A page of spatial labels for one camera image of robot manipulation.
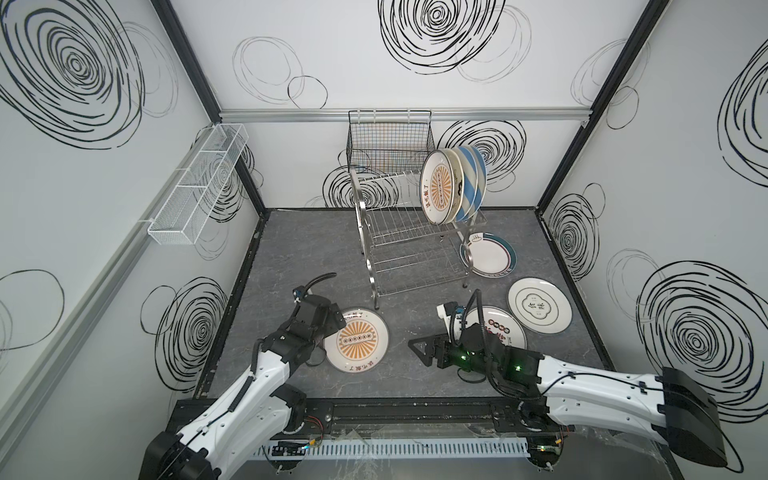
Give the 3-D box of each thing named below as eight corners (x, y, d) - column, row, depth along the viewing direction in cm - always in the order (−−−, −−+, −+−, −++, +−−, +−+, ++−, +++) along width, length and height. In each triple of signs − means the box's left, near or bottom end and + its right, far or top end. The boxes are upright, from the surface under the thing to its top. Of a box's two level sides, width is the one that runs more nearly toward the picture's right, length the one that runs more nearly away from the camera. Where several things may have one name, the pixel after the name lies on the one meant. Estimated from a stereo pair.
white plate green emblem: (517, 334, 89) (519, 331, 88) (501, 279, 102) (503, 276, 100) (580, 334, 89) (583, 331, 88) (557, 279, 102) (559, 276, 100)
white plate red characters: (461, 326, 91) (462, 323, 89) (468, 300, 97) (470, 296, 95) (523, 350, 87) (526, 347, 85) (527, 321, 93) (530, 317, 90)
